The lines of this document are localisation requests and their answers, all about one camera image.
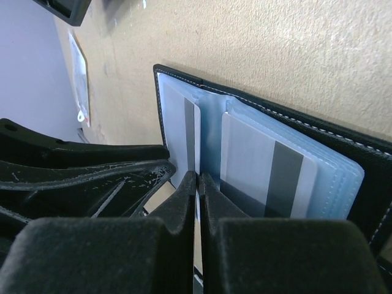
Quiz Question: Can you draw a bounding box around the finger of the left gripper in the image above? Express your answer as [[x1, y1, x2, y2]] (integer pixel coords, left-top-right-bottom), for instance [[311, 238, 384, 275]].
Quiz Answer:
[[1, 159, 175, 219], [1, 118, 169, 169]]

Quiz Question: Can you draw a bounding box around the black and white organizer tray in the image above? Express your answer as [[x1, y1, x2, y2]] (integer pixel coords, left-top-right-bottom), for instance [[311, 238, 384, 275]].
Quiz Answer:
[[33, 0, 91, 27]]

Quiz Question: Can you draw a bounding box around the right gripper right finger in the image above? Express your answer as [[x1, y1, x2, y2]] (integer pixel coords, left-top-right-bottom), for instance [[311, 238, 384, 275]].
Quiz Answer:
[[200, 173, 388, 293]]

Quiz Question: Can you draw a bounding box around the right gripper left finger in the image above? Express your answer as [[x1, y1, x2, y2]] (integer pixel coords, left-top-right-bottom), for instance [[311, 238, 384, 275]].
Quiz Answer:
[[1, 171, 196, 293]]

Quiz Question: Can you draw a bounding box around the clear plastic card sleeve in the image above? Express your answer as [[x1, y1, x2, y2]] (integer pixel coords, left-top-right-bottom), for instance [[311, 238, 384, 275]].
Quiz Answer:
[[68, 31, 91, 127]]

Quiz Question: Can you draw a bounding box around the black leather card holder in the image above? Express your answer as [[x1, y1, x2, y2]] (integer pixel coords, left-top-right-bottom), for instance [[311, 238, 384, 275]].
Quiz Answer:
[[153, 64, 391, 293]]

